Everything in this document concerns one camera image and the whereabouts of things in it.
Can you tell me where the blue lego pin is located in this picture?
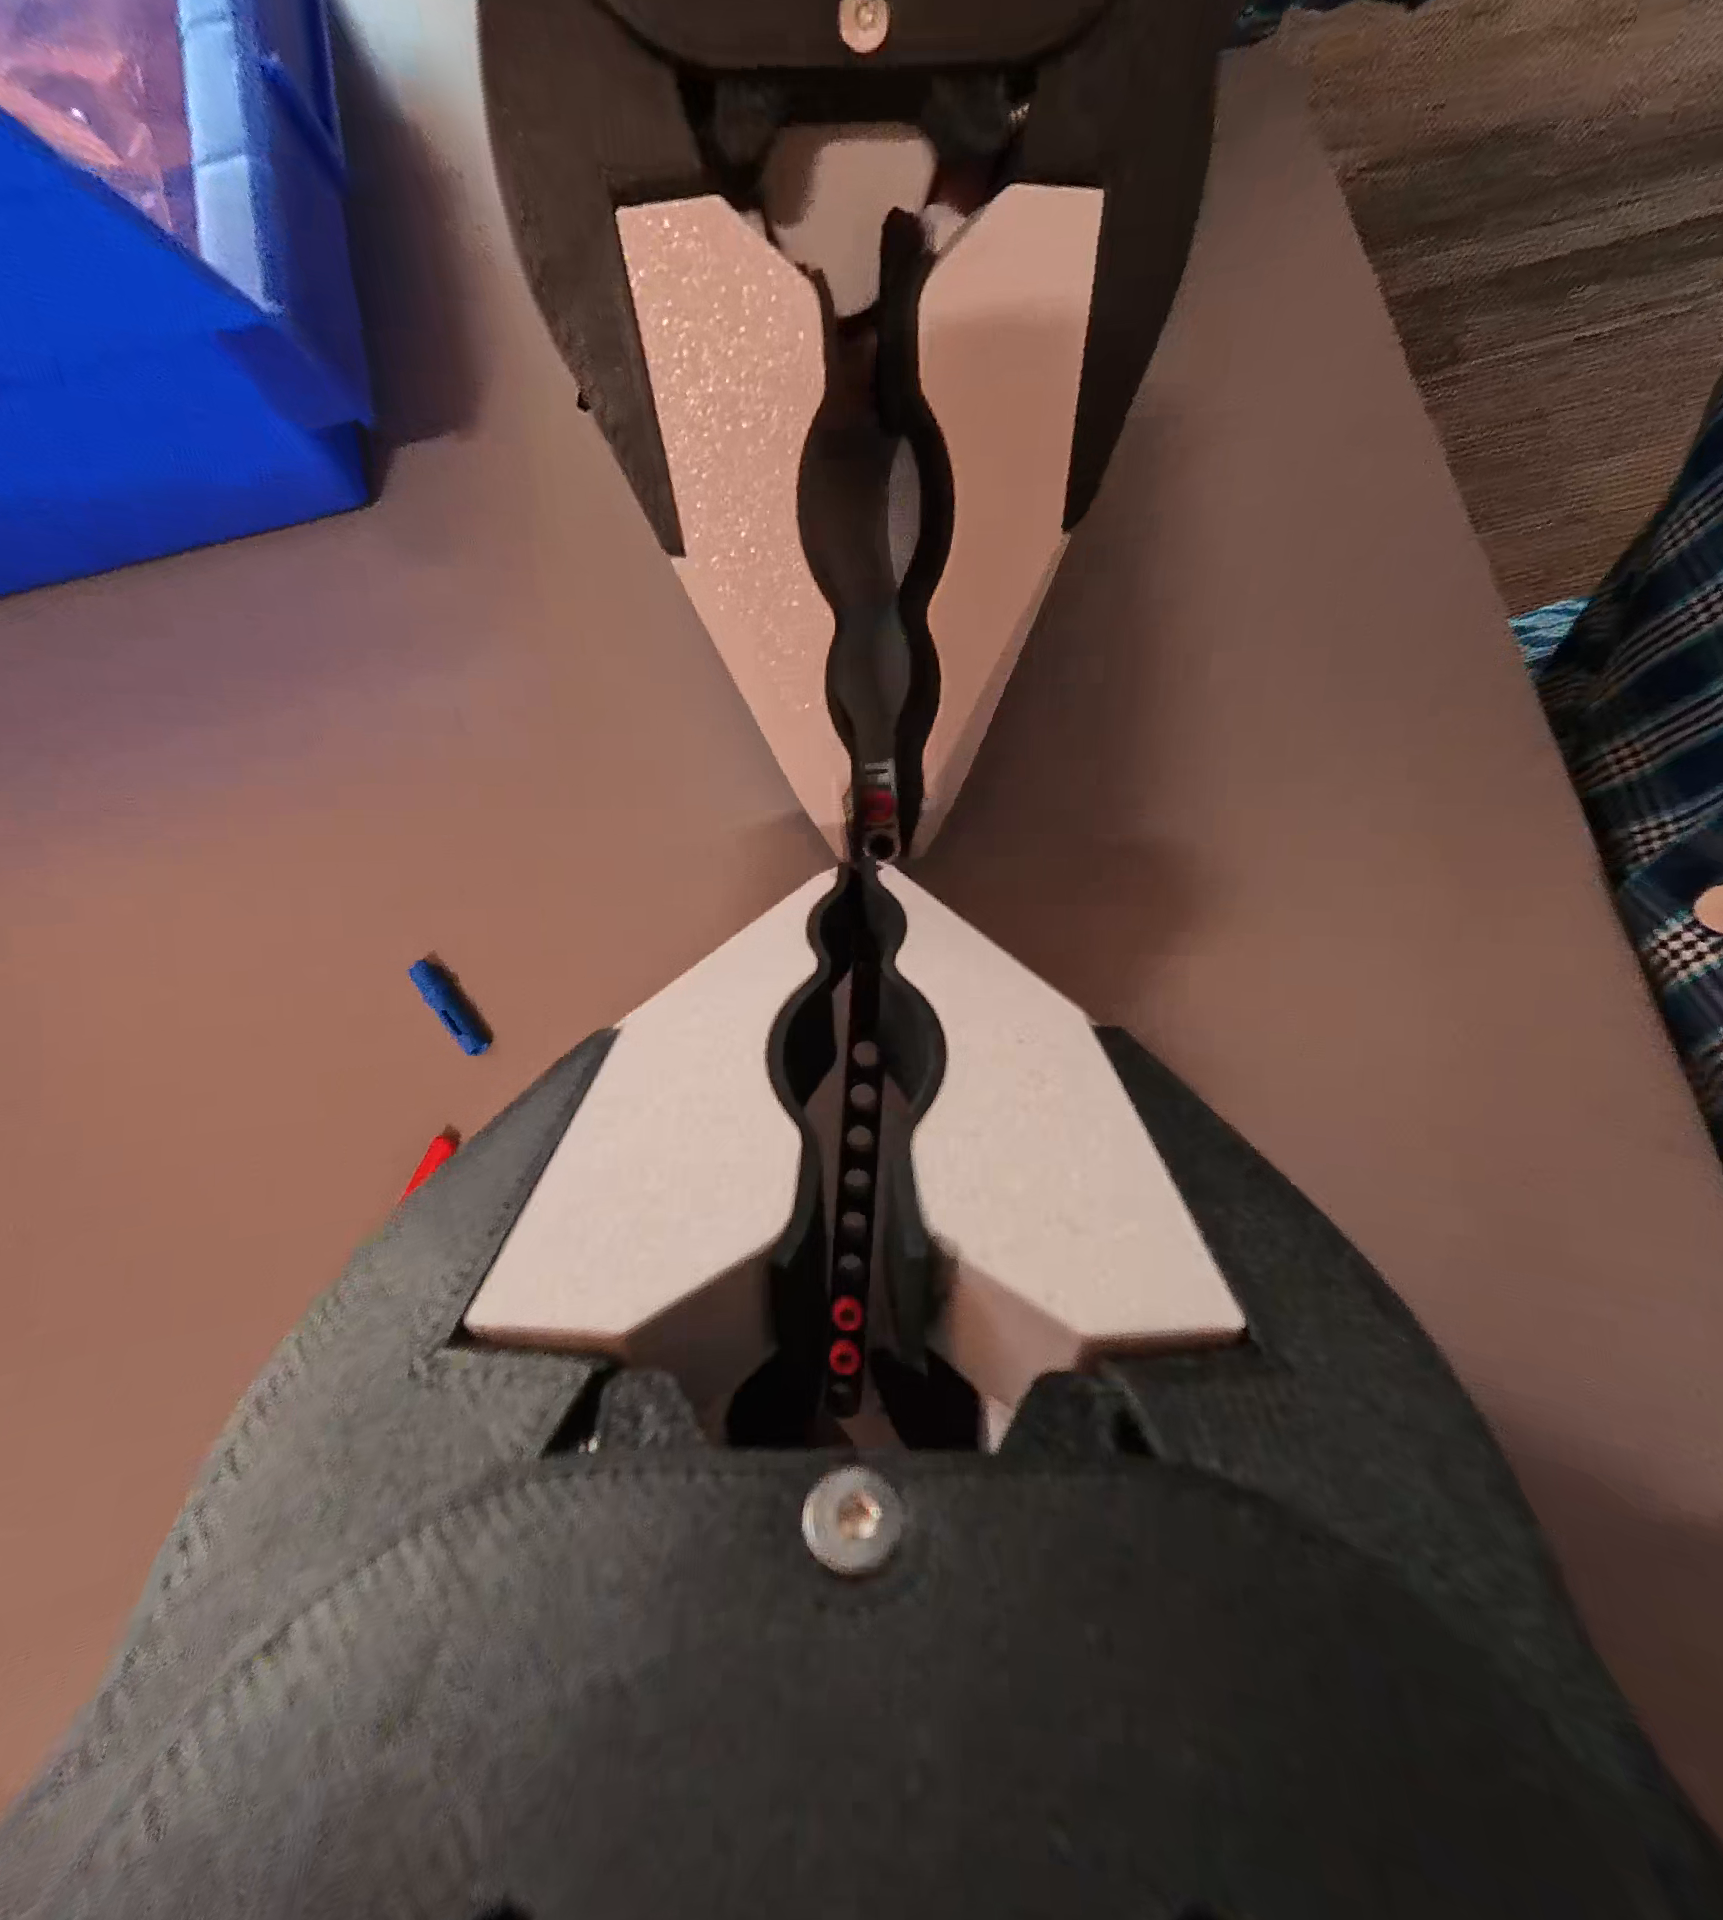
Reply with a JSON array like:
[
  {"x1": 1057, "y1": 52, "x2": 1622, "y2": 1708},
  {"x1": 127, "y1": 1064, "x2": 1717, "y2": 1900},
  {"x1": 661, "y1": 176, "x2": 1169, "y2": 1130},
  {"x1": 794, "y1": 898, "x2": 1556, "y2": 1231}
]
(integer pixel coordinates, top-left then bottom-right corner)
[{"x1": 410, "y1": 957, "x2": 492, "y2": 1056}]

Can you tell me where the clear plastic bag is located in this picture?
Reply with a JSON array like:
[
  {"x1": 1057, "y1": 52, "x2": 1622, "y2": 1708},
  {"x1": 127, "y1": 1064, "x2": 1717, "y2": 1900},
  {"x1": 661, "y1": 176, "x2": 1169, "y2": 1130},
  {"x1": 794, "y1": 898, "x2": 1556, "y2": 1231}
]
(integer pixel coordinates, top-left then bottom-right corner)
[{"x1": 0, "y1": 0, "x2": 206, "y2": 244}]

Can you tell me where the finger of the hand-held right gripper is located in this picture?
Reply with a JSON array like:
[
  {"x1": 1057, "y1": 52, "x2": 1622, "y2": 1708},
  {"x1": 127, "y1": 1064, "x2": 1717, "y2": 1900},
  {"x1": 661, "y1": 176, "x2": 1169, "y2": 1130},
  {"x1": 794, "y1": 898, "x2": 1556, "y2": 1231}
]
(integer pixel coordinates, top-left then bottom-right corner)
[
  {"x1": 618, "y1": 190, "x2": 869, "y2": 861},
  {"x1": 882, "y1": 187, "x2": 1109, "y2": 864}
]

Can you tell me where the plaid shirt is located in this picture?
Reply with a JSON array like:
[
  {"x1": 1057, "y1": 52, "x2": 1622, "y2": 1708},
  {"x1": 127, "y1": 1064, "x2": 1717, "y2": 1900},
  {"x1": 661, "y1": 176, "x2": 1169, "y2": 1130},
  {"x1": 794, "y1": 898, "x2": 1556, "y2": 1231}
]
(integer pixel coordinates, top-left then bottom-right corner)
[{"x1": 1512, "y1": 177, "x2": 1723, "y2": 1405}]

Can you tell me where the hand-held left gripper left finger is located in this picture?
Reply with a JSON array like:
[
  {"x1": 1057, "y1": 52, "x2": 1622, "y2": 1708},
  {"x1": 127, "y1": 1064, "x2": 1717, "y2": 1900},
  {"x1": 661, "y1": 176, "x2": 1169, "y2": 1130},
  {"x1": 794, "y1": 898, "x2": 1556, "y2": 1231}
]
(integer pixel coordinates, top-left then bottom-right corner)
[{"x1": 464, "y1": 866, "x2": 862, "y2": 1449}]

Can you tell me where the blue plastic bin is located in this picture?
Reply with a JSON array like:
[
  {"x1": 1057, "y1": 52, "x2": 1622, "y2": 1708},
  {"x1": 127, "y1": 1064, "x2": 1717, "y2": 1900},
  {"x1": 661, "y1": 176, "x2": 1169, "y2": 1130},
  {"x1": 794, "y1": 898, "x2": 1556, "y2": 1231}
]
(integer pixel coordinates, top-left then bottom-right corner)
[{"x1": 0, "y1": 0, "x2": 382, "y2": 624}]

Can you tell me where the black lego beam assembly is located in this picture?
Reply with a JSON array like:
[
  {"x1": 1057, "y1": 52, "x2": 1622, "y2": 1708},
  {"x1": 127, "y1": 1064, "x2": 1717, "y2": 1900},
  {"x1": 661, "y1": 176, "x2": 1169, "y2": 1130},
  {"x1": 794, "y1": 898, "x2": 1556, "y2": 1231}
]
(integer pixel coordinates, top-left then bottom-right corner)
[{"x1": 815, "y1": 757, "x2": 907, "y2": 1420}]

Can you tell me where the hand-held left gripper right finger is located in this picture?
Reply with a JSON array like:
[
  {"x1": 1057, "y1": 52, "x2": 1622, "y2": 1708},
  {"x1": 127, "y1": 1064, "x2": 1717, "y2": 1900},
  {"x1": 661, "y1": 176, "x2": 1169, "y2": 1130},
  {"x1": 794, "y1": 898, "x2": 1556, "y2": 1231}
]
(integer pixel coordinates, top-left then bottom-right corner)
[{"x1": 859, "y1": 869, "x2": 1246, "y2": 1449}]

